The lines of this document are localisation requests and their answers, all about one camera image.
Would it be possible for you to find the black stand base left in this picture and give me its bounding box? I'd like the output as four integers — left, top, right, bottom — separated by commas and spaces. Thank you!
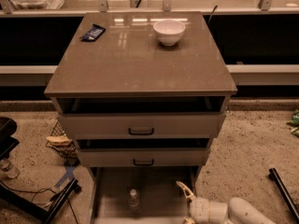
0, 178, 80, 224

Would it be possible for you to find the clear bottle on floor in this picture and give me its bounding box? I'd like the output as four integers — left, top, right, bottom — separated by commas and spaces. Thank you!
0, 159, 20, 179

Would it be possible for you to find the bottom open drawer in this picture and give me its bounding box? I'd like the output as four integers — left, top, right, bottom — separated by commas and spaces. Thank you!
88, 166, 196, 224

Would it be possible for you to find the white ceramic bowl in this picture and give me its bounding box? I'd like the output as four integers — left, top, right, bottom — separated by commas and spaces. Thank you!
153, 20, 186, 46

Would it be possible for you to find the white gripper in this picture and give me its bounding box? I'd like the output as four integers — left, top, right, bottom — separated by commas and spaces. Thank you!
176, 181, 228, 224

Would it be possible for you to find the black cable on floor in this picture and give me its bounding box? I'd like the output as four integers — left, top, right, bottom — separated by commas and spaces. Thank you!
0, 180, 79, 224

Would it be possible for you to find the blue snack packet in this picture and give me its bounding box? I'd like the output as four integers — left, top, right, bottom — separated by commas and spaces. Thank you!
80, 24, 106, 42

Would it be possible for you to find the black chair left edge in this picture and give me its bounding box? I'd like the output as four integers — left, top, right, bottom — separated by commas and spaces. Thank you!
0, 117, 19, 160

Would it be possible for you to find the bread piece in basket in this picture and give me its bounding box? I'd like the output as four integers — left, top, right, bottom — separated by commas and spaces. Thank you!
46, 135, 72, 147

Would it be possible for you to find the wire basket on floor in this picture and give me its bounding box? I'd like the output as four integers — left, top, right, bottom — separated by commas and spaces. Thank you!
46, 121, 77, 159

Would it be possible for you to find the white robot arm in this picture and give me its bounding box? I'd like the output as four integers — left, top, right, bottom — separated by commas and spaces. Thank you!
177, 181, 276, 224

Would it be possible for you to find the middle grey drawer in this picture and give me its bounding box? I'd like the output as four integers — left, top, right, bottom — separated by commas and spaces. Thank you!
77, 148, 209, 167

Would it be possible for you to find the grey drawer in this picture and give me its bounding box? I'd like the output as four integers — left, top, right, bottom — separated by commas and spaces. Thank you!
59, 113, 225, 140
77, 148, 209, 167

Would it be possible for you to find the clear plastic water bottle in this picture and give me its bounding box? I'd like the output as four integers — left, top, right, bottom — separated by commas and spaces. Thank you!
128, 189, 140, 211

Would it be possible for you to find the grey drawer cabinet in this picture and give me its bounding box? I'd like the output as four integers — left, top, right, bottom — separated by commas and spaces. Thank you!
43, 11, 238, 224

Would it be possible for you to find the black bar right floor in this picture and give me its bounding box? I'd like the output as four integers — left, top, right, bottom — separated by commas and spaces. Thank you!
269, 168, 299, 224

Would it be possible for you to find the top grey drawer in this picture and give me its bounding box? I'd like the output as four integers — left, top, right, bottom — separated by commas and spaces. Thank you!
59, 113, 225, 140

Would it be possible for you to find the green packet on floor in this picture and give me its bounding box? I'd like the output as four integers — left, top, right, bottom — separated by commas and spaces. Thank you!
287, 109, 299, 138

